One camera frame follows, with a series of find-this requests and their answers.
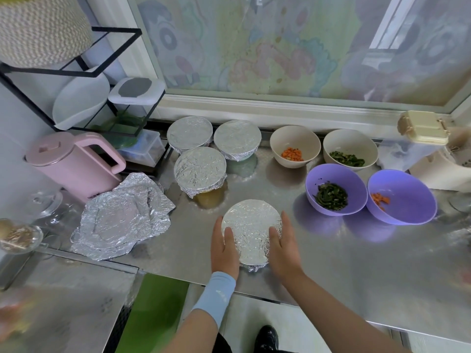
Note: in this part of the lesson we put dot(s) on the person's right hand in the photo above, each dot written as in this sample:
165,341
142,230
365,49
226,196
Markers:
285,252

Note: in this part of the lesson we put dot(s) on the person's left hand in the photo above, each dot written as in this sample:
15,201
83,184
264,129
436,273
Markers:
224,255

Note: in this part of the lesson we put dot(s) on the foil-covered bowl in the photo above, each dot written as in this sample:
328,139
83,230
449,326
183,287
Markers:
189,133
199,171
237,139
250,228

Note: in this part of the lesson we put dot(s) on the yellow bowl with greens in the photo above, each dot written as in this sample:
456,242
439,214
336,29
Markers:
211,198

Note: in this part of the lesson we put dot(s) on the purple bowl chopped greens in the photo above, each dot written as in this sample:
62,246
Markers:
336,176

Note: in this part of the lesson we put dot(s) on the stack of aluminium foil sheets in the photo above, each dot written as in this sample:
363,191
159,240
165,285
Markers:
121,217

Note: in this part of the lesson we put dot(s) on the white bowl carrot pieces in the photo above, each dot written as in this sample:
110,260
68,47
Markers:
296,139

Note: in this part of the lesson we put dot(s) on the beige bowl with greens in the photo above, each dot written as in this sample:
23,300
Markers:
351,143

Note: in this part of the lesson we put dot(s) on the purple bowl carrot pieces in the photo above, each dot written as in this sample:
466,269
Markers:
406,198

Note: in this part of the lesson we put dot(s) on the person's right forearm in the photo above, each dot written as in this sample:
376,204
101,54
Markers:
338,320

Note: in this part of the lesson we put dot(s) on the stainless steel countertop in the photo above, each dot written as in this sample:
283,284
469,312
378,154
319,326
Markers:
383,268

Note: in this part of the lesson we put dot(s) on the light blue wristband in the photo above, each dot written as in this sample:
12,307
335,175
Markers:
213,297

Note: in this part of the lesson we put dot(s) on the black trousers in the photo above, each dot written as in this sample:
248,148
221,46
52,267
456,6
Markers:
221,343

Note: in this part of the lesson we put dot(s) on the black right shoe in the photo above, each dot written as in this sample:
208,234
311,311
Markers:
266,339

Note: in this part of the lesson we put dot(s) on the green floor mat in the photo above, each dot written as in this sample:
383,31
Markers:
154,312

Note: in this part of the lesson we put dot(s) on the clear plastic box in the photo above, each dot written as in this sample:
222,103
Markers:
140,147

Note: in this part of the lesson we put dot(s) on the pink electric kettle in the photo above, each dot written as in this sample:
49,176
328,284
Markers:
70,165

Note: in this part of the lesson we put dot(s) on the beige round object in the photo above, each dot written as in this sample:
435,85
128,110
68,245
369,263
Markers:
425,128

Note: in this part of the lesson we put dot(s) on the clear glass jar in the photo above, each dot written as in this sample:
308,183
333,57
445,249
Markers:
44,204

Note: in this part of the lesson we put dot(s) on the white plate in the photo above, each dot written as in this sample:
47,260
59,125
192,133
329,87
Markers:
79,103

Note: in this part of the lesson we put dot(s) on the window with cartoon film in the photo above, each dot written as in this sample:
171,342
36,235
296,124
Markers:
302,40

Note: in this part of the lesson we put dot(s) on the black metal rack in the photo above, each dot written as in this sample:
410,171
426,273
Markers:
18,69

